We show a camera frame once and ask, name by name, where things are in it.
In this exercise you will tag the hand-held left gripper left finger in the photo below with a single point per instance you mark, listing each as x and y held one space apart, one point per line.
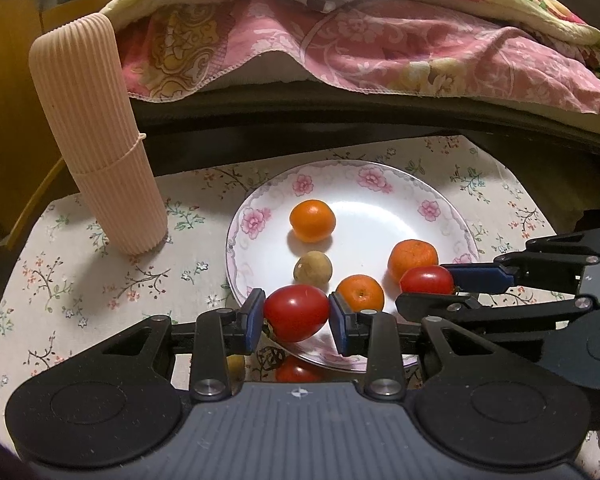
254 320

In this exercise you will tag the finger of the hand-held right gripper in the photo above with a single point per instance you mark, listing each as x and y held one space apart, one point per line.
475 277
505 317

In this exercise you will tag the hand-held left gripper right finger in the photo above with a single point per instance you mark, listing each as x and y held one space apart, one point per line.
341 325

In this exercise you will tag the small orange tangerine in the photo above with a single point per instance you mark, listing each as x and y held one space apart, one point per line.
361 293
412 257
312 220

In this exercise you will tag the small red tomato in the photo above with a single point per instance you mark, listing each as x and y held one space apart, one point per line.
426 280
296 312

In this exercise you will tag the white floral-rimmed plate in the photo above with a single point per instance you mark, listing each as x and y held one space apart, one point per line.
370 210

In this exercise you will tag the floral tablecloth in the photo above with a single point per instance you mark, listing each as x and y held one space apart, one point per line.
105 285

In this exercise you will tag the pink ribbed cylinder container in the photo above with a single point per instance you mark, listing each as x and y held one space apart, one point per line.
100 135

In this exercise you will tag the pink floral bedsheet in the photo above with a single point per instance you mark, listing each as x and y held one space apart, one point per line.
380 45

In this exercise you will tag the wooden cabinet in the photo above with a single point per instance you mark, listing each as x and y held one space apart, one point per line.
5 110

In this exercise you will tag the dark bed frame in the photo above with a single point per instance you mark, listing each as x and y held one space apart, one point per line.
330 125

